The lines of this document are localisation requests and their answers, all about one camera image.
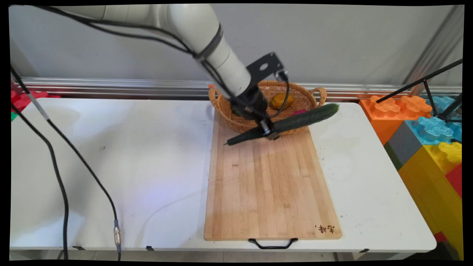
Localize yellow fruit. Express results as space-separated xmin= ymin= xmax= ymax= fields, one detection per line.
xmin=271 ymin=92 xmax=295 ymax=110

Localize dark green cucumber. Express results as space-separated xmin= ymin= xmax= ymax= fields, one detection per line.
xmin=224 ymin=103 xmax=340 ymax=146

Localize thick black cable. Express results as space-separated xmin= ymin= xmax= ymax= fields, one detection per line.
xmin=11 ymin=103 xmax=69 ymax=260

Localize wooden cutting board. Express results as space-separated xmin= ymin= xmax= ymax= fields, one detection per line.
xmin=204 ymin=111 xmax=343 ymax=250

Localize black cable with metal connector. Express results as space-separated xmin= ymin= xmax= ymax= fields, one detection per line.
xmin=11 ymin=66 xmax=122 ymax=261

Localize aluminium rail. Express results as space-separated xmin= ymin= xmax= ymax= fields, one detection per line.
xmin=18 ymin=77 xmax=462 ymax=101

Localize small red foam block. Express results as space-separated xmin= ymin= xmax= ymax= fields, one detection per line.
xmin=445 ymin=164 xmax=463 ymax=198

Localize woven wicker basket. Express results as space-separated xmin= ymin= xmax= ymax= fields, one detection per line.
xmin=208 ymin=81 xmax=327 ymax=134

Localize black camera cable loop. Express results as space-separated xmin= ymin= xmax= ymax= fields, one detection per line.
xmin=269 ymin=72 xmax=290 ymax=119

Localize black tripod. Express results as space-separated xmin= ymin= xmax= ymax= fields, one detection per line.
xmin=376 ymin=59 xmax=463 ymax=123

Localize blue foam block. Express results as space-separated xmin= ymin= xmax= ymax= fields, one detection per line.
xmin=405 ymin=96 xmax=462 ymax=143

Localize grey foam block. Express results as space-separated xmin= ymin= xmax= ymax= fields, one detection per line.
xmin=384 ymin=120 xmax=422 ymax=170

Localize red foam blocks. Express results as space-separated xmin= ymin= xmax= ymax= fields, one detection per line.
xmin=11 ymin=91 xmax=61 ymax=113

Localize orange foam block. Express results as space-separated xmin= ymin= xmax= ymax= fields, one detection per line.
xmin=359 ymin=95 xmax=433 ymax=145

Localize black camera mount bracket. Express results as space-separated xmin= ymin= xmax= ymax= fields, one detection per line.
xmin=246 ymin=52 xmax=288 ymax=91

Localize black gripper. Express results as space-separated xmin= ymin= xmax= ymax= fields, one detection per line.
xmin=231 ymin=87 xmax=280 ymax=141

